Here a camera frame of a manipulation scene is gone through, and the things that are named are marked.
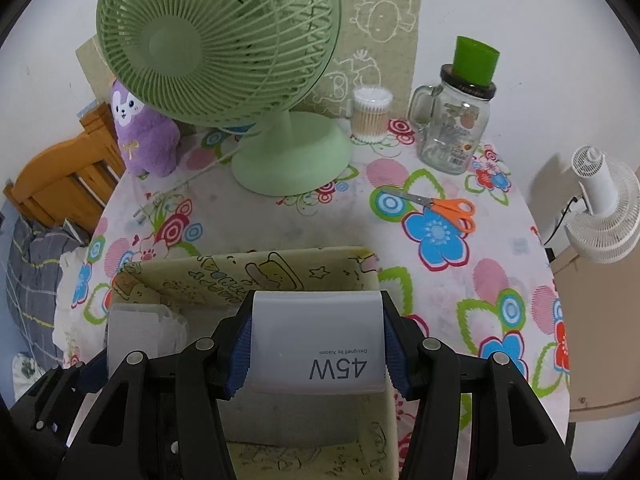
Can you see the grey plaid blanket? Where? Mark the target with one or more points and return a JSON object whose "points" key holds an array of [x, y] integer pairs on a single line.
{"points": [[30, 280]]}

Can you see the purple plush toy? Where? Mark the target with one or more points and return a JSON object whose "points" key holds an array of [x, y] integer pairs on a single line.
{"points": [[145, 140]]}

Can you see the white fan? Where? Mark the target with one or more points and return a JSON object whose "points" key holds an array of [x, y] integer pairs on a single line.
{"points": [[600, 185]]}

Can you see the yellow cartoon storage box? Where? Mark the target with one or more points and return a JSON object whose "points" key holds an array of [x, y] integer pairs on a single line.
{"points": [[190, 270]]}

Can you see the wooden bed frame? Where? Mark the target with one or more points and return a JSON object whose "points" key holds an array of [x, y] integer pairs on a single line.
{"points": [[55, 170]]}

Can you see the floral tablecloth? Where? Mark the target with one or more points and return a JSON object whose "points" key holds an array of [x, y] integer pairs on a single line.
{"points": [[350, 220]]}

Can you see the beige wooden cabinet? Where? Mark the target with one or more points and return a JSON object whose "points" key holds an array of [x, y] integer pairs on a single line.
{"points": [[600, 335]]}

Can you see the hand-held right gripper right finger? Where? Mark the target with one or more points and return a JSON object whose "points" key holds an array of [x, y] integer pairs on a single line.
{"points": [[395, 360]]}

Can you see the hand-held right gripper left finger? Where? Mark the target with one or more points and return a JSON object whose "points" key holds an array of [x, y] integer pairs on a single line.
{"points": [[235, 355]]}

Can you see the cotton swab container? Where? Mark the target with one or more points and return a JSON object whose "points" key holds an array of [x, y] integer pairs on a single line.
{"points": [[372, 115]]}

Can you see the green plastic cup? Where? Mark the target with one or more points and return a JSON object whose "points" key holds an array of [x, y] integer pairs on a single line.
{"points": [[475, 60]]}

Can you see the green desk fan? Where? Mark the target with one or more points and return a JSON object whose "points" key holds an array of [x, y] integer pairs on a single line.
{"points": [[295, 160]]}

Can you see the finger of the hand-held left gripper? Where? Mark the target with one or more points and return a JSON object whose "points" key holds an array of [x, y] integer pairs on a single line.
{"points": [[92, 375]]}

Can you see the glass mug jar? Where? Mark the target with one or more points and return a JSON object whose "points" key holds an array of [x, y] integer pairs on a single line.
{"points": [[450, 130]]}

